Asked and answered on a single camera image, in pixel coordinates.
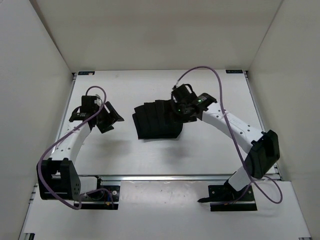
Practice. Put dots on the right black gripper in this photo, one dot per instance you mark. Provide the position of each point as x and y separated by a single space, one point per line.
182 120

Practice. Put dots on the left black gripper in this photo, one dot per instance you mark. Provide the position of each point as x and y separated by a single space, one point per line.
112 116

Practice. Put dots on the black skirt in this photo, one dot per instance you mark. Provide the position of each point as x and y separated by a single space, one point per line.
152 121

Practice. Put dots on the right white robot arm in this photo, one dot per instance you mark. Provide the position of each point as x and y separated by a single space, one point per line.
262 148

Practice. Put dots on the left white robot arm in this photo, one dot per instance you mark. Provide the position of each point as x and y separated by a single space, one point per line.
58 171

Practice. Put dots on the left corner label sticker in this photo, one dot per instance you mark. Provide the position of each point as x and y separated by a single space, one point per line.
86 73

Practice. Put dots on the corner label sticker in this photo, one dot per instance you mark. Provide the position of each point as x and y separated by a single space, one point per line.
233 71
86 73

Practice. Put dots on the right corner label sticker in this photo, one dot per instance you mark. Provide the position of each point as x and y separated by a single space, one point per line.
233 71

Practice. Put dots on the aluminium table rail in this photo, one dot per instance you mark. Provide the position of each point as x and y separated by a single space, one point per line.
187 177

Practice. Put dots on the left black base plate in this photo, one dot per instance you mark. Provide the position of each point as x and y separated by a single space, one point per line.
101 200

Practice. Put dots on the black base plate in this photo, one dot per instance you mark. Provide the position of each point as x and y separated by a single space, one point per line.
101 200
222 199

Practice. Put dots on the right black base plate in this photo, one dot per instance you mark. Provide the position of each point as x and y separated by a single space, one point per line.
222 199

